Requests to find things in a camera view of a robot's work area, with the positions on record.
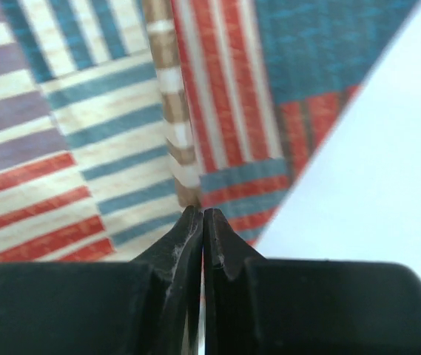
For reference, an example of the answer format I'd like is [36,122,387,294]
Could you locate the striped patchwork placemat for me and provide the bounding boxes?
[0,1,416,263]

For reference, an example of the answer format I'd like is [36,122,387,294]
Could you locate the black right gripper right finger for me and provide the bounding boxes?
[203,209,421,354]

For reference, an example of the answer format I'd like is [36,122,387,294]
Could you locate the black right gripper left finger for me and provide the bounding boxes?
[0,207,203,354]

